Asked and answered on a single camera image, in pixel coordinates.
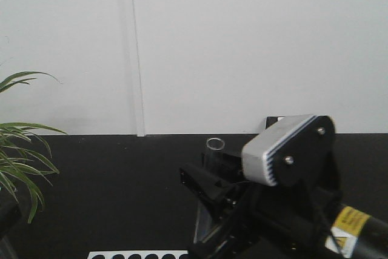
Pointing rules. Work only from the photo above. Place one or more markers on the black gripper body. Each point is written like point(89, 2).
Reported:
point(292, 218)

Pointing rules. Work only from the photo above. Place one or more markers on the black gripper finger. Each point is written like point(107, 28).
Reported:
point(210, 189)
point(231, 166)

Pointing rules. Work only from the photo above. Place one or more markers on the clear glass tube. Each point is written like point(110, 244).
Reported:
point(213, 154)

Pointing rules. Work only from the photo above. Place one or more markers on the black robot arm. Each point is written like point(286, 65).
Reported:
point(351, 233)

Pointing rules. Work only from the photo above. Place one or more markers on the white test tube rack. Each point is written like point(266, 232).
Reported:
point(139, 254)

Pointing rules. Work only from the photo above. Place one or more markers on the green spider plant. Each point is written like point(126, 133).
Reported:
point(19, 164)

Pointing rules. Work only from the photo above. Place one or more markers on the white wall socket black frame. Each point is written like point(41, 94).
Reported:
point(270, 120)

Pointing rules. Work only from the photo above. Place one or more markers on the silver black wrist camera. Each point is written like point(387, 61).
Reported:
point(295, 148)

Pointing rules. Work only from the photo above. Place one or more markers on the white wall cable duct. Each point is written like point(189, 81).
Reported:
point(136, 75)

